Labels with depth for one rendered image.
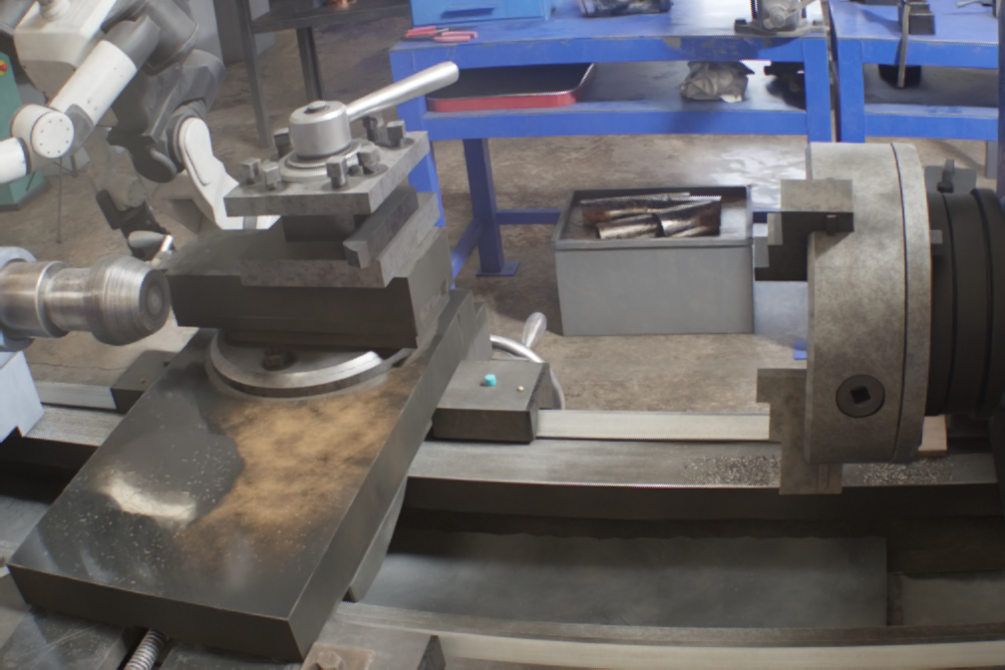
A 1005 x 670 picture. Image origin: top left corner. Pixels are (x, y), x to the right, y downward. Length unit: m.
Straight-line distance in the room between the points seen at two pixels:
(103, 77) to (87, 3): 0.22
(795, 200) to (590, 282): 2.26
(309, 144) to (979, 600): 0.83
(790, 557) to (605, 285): 1.90
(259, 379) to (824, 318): 0.63
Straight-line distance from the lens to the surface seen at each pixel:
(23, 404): 1.44
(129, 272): 1.04
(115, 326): 1.04
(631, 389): 2.81
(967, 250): 0.80
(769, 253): 0.78
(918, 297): 0.75
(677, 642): 0.91
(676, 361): 2.91
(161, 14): 1.84
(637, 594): 1.14
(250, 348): 1.22
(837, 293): 0.74
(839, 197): 0.74
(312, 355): 1.17
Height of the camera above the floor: 1.50
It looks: 27 degrees down
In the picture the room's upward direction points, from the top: 8 degrees counter-clockwise
